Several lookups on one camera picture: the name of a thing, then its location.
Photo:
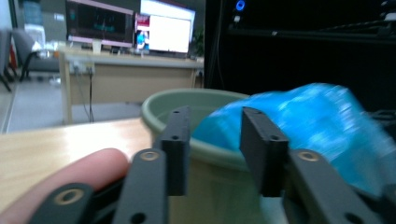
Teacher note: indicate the white power strip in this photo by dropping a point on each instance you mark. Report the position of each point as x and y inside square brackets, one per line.
[81, 67]

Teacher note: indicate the bright computer monitor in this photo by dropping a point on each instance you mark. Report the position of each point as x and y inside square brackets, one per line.
[169, 31]

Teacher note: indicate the light wooden desk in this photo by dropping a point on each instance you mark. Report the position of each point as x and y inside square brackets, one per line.
[134, 84]

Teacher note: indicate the green plastic waste bin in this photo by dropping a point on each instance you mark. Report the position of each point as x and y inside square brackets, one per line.
[218, 193]

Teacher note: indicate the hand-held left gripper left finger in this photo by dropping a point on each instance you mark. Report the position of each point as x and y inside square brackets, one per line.
[177, 161]

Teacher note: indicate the black equipment rack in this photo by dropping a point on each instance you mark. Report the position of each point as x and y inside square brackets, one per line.
[295, 53]

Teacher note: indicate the green potted plant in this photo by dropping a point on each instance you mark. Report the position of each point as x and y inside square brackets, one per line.
[198, 42]

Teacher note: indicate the blue plastic bin bag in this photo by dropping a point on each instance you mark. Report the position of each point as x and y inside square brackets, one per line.
[311, 124]

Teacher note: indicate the dark computer monitor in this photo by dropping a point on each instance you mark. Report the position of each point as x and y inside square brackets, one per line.
[99, 21]

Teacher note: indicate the grey office chair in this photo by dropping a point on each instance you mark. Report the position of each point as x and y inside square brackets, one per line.
[34, 62]

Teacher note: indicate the pale blue container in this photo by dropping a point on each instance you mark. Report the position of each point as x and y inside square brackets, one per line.
[32, 12]

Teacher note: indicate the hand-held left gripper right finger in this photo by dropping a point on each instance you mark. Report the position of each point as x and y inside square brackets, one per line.
[267, 161]

